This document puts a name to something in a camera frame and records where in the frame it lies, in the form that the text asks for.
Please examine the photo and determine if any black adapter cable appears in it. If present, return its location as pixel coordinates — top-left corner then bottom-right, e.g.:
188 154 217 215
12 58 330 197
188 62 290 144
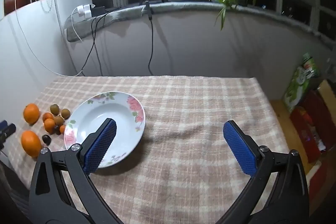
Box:
94 7 122 76
80 7 122 76

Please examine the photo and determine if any large orange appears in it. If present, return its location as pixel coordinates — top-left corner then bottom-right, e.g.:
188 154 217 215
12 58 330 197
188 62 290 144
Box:
23 103 40 124
21 130 42 158

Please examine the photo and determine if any white floral plate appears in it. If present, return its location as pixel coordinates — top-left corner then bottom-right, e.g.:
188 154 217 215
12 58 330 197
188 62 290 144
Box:
64 91 146 168

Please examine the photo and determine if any white cabinet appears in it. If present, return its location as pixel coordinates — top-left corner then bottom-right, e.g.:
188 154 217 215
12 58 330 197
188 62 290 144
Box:
0 0 70 135

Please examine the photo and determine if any long white cable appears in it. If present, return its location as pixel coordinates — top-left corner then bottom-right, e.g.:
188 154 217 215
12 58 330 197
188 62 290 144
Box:
14 0 85 77

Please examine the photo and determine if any grey windowsill cloth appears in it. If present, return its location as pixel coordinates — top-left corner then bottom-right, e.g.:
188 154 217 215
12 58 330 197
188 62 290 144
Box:
64 1 336 46

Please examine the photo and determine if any short white charger cable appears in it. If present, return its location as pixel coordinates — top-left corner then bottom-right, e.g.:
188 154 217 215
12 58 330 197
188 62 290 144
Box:
70 7 83 42

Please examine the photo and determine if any pink checked blanket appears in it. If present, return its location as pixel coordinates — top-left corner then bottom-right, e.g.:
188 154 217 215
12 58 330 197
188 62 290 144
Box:
5 75 302 224

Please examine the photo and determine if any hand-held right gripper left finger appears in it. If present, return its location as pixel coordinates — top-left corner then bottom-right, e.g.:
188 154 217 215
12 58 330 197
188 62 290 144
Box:
28 118 124 224

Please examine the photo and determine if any green printed package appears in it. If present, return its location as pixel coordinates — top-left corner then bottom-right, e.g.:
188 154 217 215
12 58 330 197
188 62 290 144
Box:
283 53 321 113

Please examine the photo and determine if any black tripod cable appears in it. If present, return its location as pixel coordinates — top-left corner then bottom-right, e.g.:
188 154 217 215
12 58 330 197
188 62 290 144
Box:
143 0 156 75

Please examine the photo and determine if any white charger plug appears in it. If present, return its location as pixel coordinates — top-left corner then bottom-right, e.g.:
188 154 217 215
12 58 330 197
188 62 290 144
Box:
77 4 95 18

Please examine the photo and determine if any dark red box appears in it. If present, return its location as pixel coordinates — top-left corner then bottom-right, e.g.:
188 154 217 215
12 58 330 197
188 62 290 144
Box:
302 90 336 151

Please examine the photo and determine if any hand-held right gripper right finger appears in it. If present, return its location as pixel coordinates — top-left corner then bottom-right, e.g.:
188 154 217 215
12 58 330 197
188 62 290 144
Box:
215 120 310 224

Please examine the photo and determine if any dark ribbed panel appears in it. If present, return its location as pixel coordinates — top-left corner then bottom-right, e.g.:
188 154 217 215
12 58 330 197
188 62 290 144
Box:
0 153 30 218

